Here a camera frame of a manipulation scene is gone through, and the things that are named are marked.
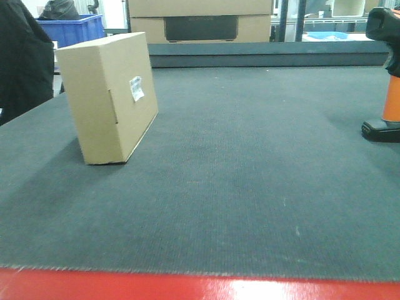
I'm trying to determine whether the brown cardboard package box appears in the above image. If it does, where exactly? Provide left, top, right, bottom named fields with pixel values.
left=56, top=32, right=158, bottom=165

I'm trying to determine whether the orange black barcode scanner gun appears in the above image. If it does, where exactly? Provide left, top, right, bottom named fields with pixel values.
left=361, top=6, right=400, bottom=143

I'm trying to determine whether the large cardboard box with print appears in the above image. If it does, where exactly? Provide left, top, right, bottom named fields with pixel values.
left=128, top=0, right=272, bottom=44

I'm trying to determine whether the dark grey felt mat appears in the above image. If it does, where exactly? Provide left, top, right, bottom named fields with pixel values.
left=1, top=67, right=399, bottom=281

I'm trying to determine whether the white barcode label sticker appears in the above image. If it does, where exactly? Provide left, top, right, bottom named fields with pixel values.
left=129, top=76, right=144, bottom=103

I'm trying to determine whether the light blue plastic tray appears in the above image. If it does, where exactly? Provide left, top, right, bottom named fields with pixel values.
left=306, top=31, right=349, bottom=41

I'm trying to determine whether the blue plastic storage bin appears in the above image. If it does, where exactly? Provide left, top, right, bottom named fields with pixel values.
left=36, top=14, right=106, bottom=48

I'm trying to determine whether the grey raised platform step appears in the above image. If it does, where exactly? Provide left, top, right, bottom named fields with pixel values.
left=148, top=41, right=389, bottom=68

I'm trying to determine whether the black jacket person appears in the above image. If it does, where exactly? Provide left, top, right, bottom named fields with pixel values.
left=1, top=1, right=54, bottom=125

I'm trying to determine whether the black garbage bag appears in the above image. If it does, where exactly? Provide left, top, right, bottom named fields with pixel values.
left=38, top=0, right=80, bottom=21

